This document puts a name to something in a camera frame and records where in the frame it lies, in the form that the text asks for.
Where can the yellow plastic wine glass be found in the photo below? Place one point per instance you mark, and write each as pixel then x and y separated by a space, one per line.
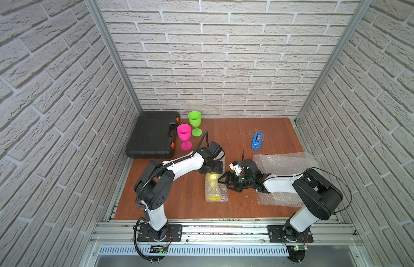
pixel 212 192

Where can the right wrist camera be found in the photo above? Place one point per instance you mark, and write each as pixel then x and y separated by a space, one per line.
pixel 238 168

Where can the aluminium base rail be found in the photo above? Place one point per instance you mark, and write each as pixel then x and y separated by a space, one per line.
pixel 227 238

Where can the black plastic tool case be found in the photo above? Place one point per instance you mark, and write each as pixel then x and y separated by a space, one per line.
pixel 154 135

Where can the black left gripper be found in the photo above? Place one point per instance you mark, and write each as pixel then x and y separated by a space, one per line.
pixel 213 167

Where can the green plastic wine glass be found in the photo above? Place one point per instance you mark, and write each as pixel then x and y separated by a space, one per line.
pixel 195 121

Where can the pink plastic wine glass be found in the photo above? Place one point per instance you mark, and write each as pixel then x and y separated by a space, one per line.
pixel 184 134

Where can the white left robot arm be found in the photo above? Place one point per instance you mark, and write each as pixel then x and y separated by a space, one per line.
pixel 154 185

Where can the right aluminium corner post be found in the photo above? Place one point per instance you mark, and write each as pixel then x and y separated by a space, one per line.
pixel 353 24

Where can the left aluminium corner post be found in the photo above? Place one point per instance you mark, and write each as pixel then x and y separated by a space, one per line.
pixel 114 53

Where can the blue tape dispenser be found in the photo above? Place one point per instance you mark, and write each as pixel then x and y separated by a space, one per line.
pixel 257 140

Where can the bubble wrap sheet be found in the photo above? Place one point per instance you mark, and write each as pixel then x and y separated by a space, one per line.
pixel 283 165
pixel 223 190

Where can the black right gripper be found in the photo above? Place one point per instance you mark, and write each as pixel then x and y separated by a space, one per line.
pixel 232 175

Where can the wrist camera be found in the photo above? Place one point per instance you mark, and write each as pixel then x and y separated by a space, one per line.
pixel 214 149
pixel 238 168

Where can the aluminium corner post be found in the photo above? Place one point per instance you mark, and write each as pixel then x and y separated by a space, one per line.
pixel 353 24
pixel 114 53

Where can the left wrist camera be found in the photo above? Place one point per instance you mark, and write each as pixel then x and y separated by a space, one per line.
pixel 214 149

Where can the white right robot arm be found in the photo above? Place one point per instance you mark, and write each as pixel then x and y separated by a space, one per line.
pixel 319 196

